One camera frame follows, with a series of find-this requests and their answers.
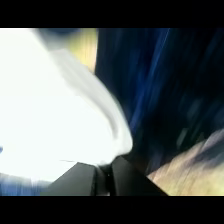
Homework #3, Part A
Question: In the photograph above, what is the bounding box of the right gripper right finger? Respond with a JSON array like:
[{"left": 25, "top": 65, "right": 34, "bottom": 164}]
[{"left": 110, "top": 155, "right": 168, "bottom": 197}]

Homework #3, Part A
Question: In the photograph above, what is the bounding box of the white garment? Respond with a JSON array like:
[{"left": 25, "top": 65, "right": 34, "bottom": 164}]
[{"left": 0, "top": 27, "right": 134, "bottom": 188}]

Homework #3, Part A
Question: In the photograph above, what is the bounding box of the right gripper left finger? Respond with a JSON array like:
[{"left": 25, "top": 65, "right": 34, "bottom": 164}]
[{"left": 40, "top": 161, "right": 98, "bottom": 197}]

